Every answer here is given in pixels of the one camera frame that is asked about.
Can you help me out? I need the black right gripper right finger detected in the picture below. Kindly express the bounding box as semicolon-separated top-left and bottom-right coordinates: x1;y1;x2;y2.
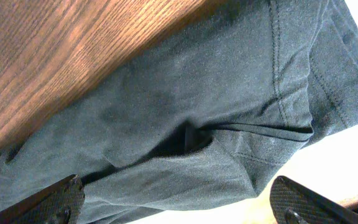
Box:
270;175;358;224

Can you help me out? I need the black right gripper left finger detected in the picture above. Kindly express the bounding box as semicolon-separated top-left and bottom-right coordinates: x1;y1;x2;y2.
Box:
0;174;85;224

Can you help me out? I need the dark green t-shirt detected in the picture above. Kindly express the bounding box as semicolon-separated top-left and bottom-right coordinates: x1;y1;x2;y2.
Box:
0;0;358;223

